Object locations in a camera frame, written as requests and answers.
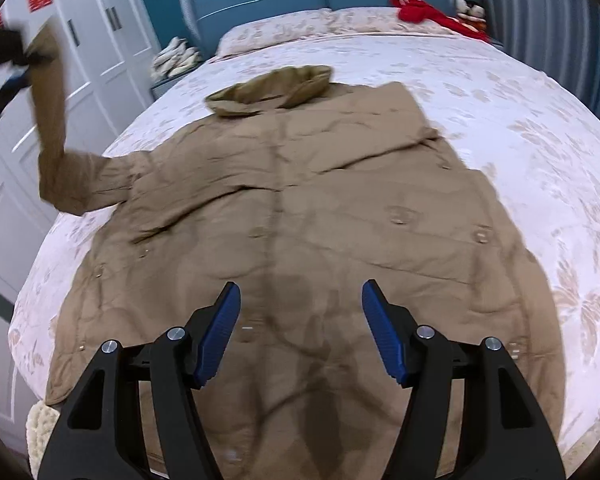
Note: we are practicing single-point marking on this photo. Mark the tan padded coat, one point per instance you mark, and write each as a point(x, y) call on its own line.
point(305, 185)

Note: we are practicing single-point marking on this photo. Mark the grey striped curtain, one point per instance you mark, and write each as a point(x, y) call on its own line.
point(555, 20)

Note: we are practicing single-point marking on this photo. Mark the white floral bedspread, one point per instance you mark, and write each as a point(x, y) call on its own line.
point(505, 110)

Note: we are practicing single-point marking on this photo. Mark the pile of pale cloths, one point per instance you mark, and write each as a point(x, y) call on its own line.
point(177, 57)

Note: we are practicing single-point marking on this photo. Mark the floral pillow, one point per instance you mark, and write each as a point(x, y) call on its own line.
point(380, 20)
point(275, 30)

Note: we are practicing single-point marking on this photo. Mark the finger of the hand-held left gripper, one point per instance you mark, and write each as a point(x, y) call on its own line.
point(22, 80)

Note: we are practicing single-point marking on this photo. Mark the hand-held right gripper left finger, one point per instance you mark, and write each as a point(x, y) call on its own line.
point(217, 340)

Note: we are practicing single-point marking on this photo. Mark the white wardrobe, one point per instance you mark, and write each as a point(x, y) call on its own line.
point(105, 60)

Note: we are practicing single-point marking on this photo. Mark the cream knitted blanket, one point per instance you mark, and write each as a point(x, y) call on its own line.
point(41, 440)

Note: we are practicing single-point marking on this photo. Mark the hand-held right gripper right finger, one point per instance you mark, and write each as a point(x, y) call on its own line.
point(385, 340)

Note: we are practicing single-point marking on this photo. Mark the red knitted garment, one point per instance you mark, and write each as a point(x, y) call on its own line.
point(420, 12)

